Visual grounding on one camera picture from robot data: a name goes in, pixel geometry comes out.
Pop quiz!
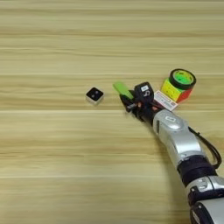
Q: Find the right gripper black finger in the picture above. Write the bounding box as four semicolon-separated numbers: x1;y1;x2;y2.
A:
119;90;136;109

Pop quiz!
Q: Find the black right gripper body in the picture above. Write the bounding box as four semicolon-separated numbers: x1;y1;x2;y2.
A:
125;95;161;124

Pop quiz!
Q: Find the green rectangular block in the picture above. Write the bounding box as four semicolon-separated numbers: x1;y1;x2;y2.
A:
112;80;135;101

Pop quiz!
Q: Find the white red printed eraser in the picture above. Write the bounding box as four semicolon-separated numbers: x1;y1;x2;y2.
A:
153;89;179;112

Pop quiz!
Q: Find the black tape roll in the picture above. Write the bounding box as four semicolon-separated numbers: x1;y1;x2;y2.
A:
168;68;197;91

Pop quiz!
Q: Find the small black cube white base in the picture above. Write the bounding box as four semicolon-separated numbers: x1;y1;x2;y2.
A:
85;86;105;106

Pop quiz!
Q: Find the colourful puzzle cube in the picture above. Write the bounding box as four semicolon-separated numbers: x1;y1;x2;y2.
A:
159;77;194;104

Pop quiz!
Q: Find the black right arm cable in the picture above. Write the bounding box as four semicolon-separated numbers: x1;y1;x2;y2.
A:
187;126;223;171

